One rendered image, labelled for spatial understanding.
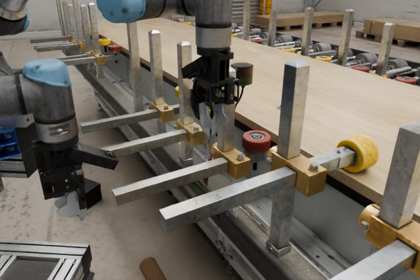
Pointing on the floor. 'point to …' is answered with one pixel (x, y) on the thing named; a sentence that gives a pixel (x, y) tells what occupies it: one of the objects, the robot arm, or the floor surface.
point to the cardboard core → (151, 269)
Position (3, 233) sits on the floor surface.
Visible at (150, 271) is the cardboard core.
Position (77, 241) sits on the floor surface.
